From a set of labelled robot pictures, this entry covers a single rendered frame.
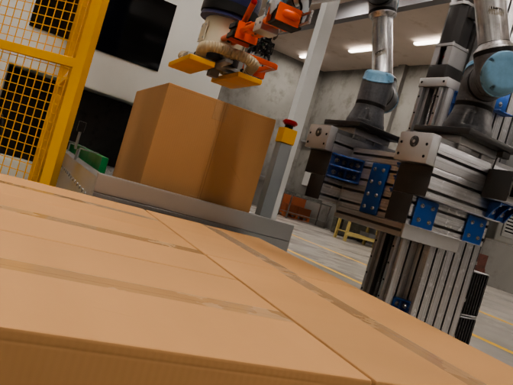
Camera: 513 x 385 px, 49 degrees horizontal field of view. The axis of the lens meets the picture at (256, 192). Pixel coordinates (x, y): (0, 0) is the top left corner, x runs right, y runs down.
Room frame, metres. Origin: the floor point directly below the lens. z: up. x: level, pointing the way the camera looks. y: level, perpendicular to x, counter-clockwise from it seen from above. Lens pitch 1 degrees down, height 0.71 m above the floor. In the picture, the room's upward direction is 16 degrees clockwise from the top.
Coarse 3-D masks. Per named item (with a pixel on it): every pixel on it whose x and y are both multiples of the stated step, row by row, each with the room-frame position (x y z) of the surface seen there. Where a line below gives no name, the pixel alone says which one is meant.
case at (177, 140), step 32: (160, 96) 1.86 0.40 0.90; (192, 96) 1.84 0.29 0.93; (128, 128) 2.29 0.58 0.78; (160, 128) 1.81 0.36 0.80; (192, 128) 1.85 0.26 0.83; (224, 128) 1.89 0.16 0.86; (256, 128) 1.93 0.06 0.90; (128, 160) 2.09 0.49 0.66; (160, 160) 1.82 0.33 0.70; (192, 160) 1.86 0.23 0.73; (224, 160) 1.90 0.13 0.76; (256, 160) 1.95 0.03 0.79; (192, 192) 1.87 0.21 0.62; (224, 192) 1.92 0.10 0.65
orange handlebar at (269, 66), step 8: (288, 16) 1.57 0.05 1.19; (296, 16) 1.57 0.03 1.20; (248, 24) 1.82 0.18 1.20; (240, 32) 1.89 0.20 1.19; (248, 32) 1.84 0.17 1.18; (224, 40) 2.07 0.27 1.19; (264, 64) 2.28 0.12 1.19; (272, 64) 2.29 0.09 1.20; (256, 72) 2.48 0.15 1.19; (264, 72) 2.43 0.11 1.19
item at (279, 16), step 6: (282, 6) 1.57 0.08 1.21; (288, 6) 1.57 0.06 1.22; (276, 12) 1.57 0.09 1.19; (300, 12) 1.59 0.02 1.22; (270, 18) 1.64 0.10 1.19; (276, 18) 1.57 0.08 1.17; (282, 18) 1.57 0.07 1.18; (288, 18) 1.58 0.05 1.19; (300, 18) 1.59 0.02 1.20; (270, 24) 1.64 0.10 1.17; (276, 24) 1.62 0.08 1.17; (282, 24) 1.60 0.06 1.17; (288, 24) 1.59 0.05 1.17; (294, 24) 1.59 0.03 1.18; (282, 30) 1.66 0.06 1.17; (288, 30) 1.64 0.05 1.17
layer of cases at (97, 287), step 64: (0, 192) 1.15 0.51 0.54; (64, 192) 1.49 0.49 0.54; (0, 256) 0.65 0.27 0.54; (64, 256) 0.75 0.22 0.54; (128, 256) 0.88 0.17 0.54; (192, 256) 1.06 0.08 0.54; (256, 256) 1.35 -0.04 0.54; (0, 320) 0.45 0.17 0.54; (64, 320) 0.50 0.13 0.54; (128, 320) 0.55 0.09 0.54; (192, 320) 0.62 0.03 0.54; (256, 320) 0.70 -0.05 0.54; (320, 320) 0.82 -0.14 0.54; (384, 320) 0.98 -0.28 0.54; (0, 384) 0.44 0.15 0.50; (64, 384) 0.46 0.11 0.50; (128, 384) 0.49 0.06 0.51; (192, 384) 0.51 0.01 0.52; (256, 384) 0.54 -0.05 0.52; (320, 384) 0.57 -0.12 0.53; (384, 384) 0.60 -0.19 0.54; (448, 384) 0.67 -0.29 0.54; (512, 384) 0.77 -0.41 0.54
